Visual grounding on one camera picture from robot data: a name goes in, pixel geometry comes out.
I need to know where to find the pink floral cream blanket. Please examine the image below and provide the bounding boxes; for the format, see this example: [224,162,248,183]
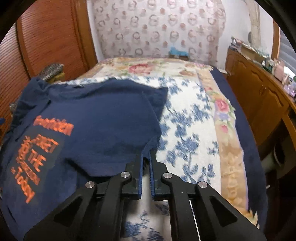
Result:
[77,57,258,224]

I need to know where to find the open cardboard box on sideboard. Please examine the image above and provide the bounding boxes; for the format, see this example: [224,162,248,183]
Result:
[240,45,264,63]

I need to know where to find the navy blue bed sheet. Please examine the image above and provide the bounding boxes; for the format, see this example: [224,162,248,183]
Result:
[211,67,268,230]

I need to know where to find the circle-patterned sheer curtain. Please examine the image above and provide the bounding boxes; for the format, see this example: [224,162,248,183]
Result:
[91,1,226,65]

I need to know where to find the navy blue printed t-shirt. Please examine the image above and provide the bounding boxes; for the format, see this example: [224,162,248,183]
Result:
[1,78,168,240]

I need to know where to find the blue floral white bedspread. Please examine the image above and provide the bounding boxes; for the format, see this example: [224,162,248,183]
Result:
[69,75,223,241]

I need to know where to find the pink bottle on sideboard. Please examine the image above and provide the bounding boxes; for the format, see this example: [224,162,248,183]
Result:
[274,60,285,81]

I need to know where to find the wooden sideboard cabinet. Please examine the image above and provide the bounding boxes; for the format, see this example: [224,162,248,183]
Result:
[225,47,296,179]

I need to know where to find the black circle-patterned folded cloth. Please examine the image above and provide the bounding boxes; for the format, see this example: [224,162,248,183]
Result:
[9,63,65,112]

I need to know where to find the tied beige window curtain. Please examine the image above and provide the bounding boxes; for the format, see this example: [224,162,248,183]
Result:
[245,0,261,48]

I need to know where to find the grey zebra window blind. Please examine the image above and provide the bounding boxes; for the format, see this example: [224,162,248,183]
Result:
[279,30,295,74]

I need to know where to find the brown louvered wardrobe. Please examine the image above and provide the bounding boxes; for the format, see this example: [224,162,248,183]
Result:
[1,1,97,137]

